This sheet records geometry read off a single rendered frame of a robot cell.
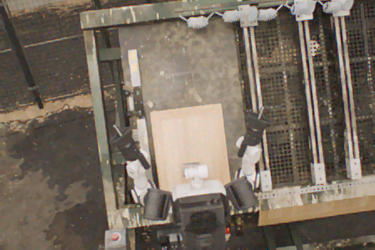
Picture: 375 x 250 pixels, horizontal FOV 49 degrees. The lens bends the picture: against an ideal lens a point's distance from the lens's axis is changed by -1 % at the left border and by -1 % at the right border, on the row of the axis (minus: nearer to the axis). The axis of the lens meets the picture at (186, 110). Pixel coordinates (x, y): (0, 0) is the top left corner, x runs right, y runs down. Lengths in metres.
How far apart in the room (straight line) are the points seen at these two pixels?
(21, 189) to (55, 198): 0.38
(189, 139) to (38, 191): 1.98
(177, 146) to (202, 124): 0.21
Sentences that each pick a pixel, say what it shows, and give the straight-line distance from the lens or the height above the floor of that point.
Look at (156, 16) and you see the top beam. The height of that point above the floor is 1.81.
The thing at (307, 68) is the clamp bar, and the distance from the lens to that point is 2.65.
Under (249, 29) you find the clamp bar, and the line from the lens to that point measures 2.57.
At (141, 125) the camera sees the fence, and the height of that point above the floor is 1.28.
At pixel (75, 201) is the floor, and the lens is 3.92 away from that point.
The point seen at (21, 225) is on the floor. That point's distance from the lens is 3.96.
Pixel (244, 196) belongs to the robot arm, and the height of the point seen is 1.33.
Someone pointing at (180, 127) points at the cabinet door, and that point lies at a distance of 2.54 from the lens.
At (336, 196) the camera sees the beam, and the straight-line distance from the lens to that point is 2.76.
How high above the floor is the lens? 2.99
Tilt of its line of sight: 41 degrees down
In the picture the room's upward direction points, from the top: 6 degrees counter-clockwise
